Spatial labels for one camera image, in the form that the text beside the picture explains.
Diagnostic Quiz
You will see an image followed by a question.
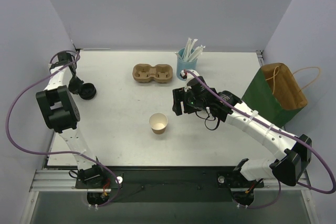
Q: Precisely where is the single brown paper cup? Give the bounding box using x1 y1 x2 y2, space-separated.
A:
149 113 168 134

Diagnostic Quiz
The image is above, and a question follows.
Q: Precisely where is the black plastic cup lid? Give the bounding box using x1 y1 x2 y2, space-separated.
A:
79 83 97 97

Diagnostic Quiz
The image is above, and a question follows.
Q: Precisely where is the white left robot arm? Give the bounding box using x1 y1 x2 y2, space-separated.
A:
36 51 107 188

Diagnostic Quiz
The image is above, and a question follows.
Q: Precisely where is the white wrapped straw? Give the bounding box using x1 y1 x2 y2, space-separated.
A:
186 39 198 62
183 38 192 61
188 45 205 62

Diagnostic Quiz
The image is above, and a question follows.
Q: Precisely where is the brown cardboard cup carrier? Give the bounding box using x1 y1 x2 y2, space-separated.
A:
132 63 173 83

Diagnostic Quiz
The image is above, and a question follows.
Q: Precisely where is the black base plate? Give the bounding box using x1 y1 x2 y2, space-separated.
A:
75 166 264 205

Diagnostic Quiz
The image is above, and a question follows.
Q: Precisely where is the aluminium table rail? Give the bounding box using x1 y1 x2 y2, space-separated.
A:
36 51 86 170

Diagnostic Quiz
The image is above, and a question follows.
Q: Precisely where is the black lid stack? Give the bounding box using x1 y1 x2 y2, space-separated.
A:
78 88 97 100

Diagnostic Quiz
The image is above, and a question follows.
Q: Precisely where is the blue straw holder cup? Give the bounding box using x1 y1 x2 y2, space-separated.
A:
176 48 197 81

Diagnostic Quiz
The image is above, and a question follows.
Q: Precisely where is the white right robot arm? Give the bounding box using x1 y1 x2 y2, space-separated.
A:
172 79 311 186

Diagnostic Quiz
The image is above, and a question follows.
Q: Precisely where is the green paper bag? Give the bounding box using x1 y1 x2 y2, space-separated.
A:
242 63 321 128

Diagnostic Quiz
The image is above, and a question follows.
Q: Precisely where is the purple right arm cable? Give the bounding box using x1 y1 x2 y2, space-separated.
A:
183 69 335 209

